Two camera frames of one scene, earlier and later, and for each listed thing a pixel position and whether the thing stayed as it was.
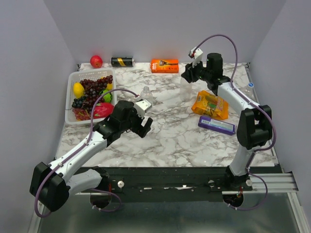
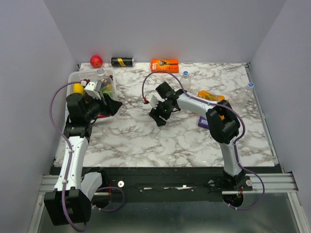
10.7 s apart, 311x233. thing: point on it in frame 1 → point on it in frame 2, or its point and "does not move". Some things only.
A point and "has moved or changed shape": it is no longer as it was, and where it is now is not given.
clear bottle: (146, 94) has moved or changed shape
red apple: (96, 61) does not move
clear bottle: (185, 90) does not move
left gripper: (139, 129) → (112, 107)
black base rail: (171, 180) does not move
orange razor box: (164, 66) does not move
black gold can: (122, 61) does not move
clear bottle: (249, 91) does not move
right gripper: (190, 70) → (155, 114)
